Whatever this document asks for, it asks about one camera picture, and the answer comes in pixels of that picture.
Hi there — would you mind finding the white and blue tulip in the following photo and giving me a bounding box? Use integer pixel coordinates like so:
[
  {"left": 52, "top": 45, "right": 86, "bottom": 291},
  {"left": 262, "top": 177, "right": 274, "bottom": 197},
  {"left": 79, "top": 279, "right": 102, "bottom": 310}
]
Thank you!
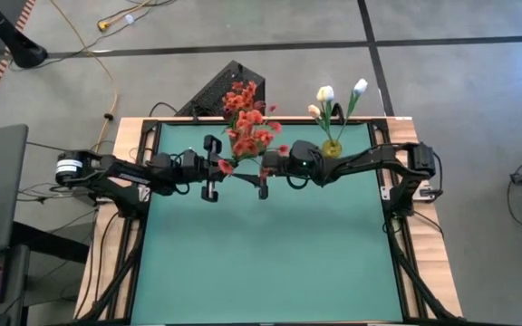
[{"left": 334, "top": 78, "right": 370, "bottom": 145}]

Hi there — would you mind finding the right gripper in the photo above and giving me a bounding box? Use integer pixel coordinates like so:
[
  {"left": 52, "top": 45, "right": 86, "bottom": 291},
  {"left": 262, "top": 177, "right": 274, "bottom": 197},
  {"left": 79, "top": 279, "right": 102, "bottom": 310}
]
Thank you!
[{"left": 231, "top": 150, "right": 295, "bottom": 201}]

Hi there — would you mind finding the black aluminium table frame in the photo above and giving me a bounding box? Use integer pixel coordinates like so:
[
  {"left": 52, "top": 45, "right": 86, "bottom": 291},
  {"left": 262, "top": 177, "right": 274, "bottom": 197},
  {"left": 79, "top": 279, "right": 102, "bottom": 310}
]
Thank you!
[{"left": 74, "top": 116, "right": 464, "bottom": 326}]

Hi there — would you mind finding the black stand pillar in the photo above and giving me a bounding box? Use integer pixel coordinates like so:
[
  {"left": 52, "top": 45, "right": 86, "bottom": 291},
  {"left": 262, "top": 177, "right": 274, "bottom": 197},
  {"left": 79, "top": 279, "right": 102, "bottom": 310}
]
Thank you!
[{"left": 0, "top": 0, "right": 49, "bottom": 70}]

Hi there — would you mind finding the wooden table board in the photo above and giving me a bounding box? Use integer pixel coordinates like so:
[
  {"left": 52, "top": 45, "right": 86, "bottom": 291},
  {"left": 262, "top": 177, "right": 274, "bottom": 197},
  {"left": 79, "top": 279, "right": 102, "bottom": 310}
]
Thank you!
[{"left": 73, "top": 115, "right": 464, "bottom": 322}]

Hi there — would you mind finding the yellow cable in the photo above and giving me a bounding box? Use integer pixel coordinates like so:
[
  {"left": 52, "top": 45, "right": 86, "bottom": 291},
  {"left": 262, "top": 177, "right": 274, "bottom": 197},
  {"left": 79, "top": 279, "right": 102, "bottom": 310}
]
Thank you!
[{"left": 47, "top": 0, "right": 176, "bottom": 150}]

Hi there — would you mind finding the black computer tower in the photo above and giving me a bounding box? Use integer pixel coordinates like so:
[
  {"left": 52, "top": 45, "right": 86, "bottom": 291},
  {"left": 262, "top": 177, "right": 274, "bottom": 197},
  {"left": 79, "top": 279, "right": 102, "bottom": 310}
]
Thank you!
[{"left": 174, "top": 60, "right": 266, "bottom": 118}]

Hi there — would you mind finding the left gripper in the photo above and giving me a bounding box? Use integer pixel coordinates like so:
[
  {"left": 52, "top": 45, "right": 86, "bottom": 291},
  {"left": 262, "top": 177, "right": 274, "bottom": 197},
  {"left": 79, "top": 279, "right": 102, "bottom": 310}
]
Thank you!
[{"left": 174, "top": 134, "right": 227, "bottom": 203}]

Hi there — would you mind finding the orange flower bunch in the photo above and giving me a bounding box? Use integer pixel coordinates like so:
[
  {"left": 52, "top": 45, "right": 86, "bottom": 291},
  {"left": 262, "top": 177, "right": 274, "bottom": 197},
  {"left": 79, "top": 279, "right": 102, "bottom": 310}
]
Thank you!
[
  {"left": 221, "top": 80, "right": 262, "bottom": 137},
  {"left": 217, "top": 110, "right": 292, "bottom": 180}
]

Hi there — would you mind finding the yellow glass vase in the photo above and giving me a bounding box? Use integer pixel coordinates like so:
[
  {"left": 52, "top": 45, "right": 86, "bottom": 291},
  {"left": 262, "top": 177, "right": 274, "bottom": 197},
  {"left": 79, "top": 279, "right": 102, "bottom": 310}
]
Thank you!
[{"left": 322, "top": 139, "right": 343, "bottom": 159}]

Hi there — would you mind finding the cream tulip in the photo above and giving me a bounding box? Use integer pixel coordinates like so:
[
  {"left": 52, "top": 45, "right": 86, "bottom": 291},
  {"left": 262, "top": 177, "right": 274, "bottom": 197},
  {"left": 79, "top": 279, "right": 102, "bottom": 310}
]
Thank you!
[
  {"left": 315, "top": 85, "right": 334, "bottom": 145},
  {"left": 306, "top": 103, "right": 334, "bottom": 144}
]

